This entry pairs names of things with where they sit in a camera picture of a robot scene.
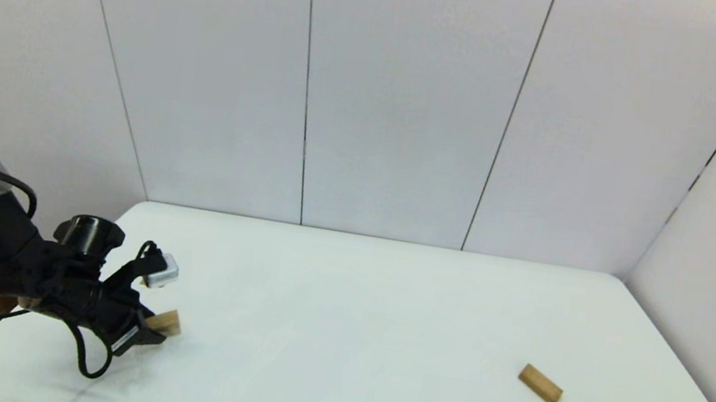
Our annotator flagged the arched wooden block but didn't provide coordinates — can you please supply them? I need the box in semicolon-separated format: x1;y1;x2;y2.
147;307;185;340

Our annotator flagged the rectangular wooden block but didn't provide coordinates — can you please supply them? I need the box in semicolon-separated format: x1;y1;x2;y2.
514;363;566;402

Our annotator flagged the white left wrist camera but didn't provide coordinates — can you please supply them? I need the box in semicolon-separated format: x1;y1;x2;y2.
133;241;183;293

